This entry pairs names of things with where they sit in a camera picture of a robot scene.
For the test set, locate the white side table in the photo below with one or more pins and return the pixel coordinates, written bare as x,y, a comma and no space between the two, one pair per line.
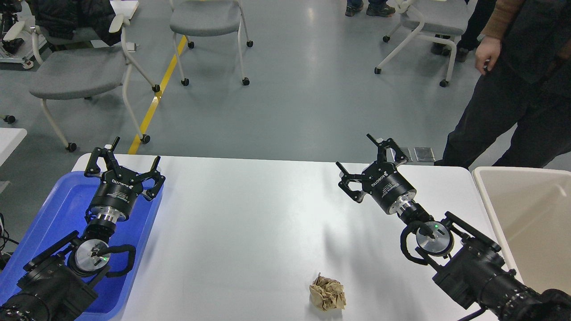
10,138

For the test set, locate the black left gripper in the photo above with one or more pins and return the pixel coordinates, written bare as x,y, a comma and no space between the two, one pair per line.
117,192

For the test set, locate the black jacket on chair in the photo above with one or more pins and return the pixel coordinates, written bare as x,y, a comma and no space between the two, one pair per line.
62,19

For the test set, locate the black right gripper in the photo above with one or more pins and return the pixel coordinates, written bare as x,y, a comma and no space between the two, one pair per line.
388,186

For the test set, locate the metal floor socket right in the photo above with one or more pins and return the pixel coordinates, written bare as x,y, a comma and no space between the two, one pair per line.
424,154

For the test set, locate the person in dark clothes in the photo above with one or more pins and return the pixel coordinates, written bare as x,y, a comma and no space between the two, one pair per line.
528,88

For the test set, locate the grey chair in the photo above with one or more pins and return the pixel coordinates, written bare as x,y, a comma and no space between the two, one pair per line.
206,18
437,21
80,73

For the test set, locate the bystander hand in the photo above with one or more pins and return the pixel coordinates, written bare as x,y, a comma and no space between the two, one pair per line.
487,54

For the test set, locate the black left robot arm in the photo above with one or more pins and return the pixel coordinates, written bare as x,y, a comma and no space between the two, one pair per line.
79,258

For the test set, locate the grey chair middle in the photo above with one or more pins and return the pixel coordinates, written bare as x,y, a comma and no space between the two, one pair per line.
206,18

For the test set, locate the beige plastic bin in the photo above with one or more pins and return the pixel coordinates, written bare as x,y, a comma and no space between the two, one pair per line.
530,213

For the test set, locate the blue plastic tray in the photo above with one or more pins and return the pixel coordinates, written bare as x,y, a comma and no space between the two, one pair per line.
62,213

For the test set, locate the brown paper ball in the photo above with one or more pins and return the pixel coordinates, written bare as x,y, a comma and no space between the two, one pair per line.
327,294

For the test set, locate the yellow floor tape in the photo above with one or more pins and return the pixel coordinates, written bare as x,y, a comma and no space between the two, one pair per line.
157,99

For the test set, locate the grey chair left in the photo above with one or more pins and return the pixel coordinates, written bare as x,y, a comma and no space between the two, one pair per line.
80,73

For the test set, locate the grey chair right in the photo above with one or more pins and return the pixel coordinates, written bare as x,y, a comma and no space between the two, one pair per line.
437,21

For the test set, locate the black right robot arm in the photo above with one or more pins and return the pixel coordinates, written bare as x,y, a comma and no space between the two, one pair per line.
468,264

